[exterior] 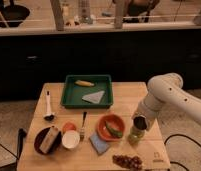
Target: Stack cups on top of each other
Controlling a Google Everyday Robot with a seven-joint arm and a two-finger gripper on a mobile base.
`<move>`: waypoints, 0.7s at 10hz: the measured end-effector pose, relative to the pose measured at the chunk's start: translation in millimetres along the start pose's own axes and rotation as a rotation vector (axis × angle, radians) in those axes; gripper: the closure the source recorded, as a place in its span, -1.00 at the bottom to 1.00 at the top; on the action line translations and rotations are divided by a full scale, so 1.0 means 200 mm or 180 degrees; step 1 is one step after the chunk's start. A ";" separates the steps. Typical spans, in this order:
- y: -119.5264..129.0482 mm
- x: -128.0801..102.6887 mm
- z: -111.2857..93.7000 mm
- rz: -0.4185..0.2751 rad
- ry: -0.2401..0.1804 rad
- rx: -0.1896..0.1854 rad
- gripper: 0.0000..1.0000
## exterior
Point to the grey triangular cloth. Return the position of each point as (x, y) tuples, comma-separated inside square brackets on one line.
[(94, 97)]

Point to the wooden block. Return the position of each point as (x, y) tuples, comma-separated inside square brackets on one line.
[(49, 140)]

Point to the orange cup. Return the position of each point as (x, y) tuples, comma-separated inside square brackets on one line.
[(68, 126)]

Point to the white handled ladle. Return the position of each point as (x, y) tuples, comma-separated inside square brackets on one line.
[(49, 116)]

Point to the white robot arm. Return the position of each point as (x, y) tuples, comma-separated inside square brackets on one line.
[(166, 88)]

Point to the dark red plate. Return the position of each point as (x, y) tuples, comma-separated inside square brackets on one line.
[(40, 137)]

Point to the black clamp at table edge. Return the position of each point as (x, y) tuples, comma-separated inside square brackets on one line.
[(21, 135)]

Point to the green plastic tray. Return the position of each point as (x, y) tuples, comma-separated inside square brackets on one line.
[(73, 94)]

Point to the yellow corn cob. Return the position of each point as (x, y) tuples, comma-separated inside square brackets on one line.
[(84, 83)]

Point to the green cup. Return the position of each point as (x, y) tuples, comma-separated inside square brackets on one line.
[(135, 135)]

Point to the metal fork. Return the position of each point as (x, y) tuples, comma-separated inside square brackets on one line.
[(82, 130)]

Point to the white cup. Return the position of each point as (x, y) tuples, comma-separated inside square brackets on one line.
[(70, 139)]

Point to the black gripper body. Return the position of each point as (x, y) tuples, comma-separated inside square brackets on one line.
[(140, 122)]

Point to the blue sponge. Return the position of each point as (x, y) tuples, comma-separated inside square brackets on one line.
[(99, 145)]

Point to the green pepper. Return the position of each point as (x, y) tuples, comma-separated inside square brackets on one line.
[(113, 132)]

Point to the orange bowl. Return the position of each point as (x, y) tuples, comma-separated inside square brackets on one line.
[(114, 121)]

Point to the bunch of red grapes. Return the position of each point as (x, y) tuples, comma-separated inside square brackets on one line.
[(131, 163)]

